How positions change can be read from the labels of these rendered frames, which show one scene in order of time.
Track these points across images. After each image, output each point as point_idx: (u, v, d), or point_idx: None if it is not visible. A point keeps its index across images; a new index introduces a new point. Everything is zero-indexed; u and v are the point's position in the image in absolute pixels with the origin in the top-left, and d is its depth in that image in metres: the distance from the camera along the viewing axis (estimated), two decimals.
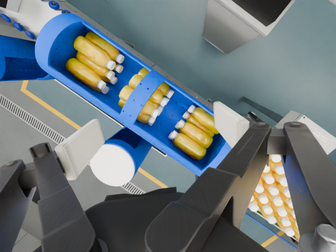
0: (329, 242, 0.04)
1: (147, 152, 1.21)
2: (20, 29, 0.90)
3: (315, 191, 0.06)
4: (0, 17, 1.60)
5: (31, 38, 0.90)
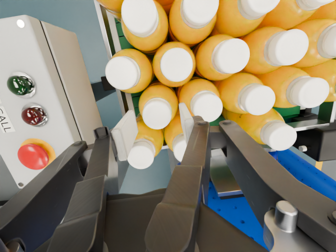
0: (289, 215, 0.05)
1: None
2: None
3: (263, 175, 0.07)
4: None
5: None
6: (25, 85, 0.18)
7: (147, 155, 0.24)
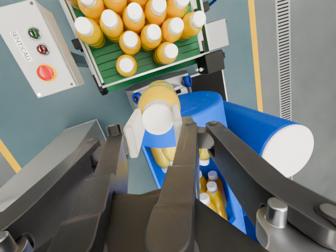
0: (280, 211, 0.05)
1: (239, 118, 0.96)
2: None
3: (252, 173, 0.07)
4: None
5: None
6: (37, 32, 0.38)
7: (166, 116, 0.20)
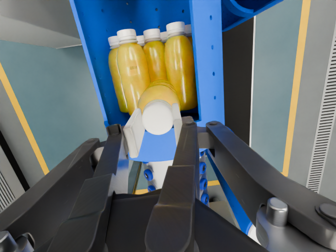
0: (280, 211, 0.05)
1: None
2: (205, 195, 0.67)
3: (252, 173, 0.07)
4: (224, 215, 1.62)
5: (205, 180, 0.65)
6: None
7: (166, 116, 0.20)
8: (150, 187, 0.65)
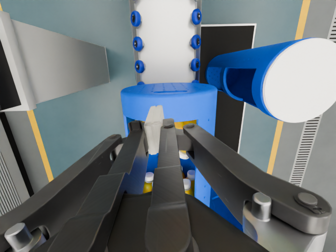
0: (265, 205, 0.06)
1: (255, 49, 0.76)
2: None
3: (235, 172, 0.07)
4: None
5: None
6: None
7: None
8: None
